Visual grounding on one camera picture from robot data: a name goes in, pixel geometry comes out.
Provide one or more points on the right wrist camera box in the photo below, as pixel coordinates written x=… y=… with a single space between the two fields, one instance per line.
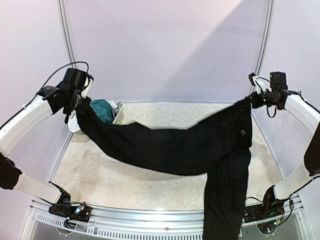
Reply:
x=258 y=85

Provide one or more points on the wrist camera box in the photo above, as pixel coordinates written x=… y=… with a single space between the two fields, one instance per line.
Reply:
x=76 y=80
x=258 y=85

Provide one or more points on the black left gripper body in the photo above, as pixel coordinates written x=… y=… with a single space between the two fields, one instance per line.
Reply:
x=74 y=102

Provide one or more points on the right aluminium corner post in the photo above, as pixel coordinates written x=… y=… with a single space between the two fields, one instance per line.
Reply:
x=265 y=36

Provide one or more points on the aluminium front rail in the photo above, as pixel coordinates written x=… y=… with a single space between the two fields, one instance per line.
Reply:
x=123 y=224

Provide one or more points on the aluminium corner post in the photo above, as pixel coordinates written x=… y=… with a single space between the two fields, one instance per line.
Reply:
x=265 y=36
x=65 y=32

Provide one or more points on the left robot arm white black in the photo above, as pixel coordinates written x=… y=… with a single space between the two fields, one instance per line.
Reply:
x=37 y=153

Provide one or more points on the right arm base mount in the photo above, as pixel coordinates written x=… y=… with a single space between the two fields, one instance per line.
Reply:
x=269 y=213

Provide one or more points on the teal green garment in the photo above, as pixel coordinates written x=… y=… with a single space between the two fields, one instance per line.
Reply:
x=103 y=110

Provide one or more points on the white garment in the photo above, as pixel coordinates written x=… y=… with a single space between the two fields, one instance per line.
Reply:
x=73 y=122

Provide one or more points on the black trousers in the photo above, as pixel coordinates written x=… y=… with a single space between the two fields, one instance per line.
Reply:
x=218 y=146

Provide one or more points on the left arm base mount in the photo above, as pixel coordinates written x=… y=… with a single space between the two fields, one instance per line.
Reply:
x=73 y=212

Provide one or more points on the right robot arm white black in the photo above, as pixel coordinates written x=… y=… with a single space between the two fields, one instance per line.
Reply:
x=291 y=128

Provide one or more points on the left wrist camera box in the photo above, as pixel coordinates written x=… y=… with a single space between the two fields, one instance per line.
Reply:
x=76 y=80

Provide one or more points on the left aluminium corner post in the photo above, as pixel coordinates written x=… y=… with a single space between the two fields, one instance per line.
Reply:
x=65 y=32

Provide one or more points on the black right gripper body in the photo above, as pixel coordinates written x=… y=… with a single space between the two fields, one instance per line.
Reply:
x=256 y=99

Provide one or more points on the cream perforated plastic basket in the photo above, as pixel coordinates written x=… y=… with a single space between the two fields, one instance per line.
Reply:
x=117 y=112

